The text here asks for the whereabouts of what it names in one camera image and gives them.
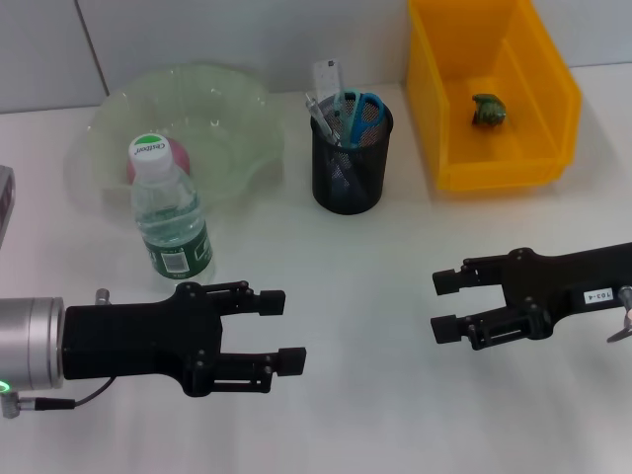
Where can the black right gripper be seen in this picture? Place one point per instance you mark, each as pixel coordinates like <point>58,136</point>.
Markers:
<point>568,286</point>

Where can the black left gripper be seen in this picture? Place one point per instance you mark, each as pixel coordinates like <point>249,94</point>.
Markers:
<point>133,340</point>

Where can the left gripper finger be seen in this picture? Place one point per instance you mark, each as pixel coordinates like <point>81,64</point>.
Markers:
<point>291,360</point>

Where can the clear green-label water bottle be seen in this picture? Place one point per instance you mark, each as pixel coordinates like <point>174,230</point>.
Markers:
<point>168,212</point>

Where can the pink peach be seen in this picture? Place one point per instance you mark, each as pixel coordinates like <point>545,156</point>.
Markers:
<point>180,155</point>

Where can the silver ballpoint pen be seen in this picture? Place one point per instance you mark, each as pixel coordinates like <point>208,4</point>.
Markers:
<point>321,118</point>

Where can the blue scissors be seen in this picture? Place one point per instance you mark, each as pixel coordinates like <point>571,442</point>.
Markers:
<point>363,116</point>

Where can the transparent plastic ruler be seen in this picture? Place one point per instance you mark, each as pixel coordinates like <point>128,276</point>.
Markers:
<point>328,79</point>

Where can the black mesh pen holder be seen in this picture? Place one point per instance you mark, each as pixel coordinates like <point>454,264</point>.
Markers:
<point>350,182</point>

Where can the green glass fruit bowl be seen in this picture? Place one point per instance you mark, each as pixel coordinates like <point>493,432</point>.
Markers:
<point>232,118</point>

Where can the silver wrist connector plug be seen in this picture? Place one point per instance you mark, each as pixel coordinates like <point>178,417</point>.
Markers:
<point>103,296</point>

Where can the yellow plastic bin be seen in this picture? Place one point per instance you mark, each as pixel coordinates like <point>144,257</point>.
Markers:
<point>523,148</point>

